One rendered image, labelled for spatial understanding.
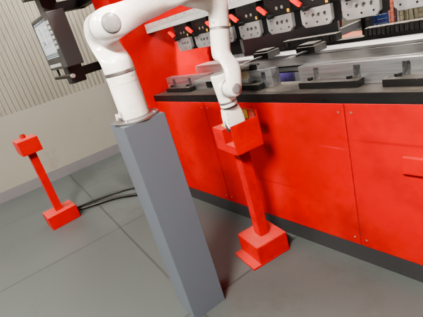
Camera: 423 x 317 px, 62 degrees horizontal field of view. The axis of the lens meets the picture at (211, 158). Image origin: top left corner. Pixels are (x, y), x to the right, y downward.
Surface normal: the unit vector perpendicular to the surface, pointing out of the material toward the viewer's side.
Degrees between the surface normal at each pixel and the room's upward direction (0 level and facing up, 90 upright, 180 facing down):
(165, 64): 90
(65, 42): 90
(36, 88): 90
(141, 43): 90
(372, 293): 0
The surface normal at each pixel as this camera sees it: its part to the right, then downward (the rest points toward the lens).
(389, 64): -0.74, 0.42
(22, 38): 0.54, 0.18
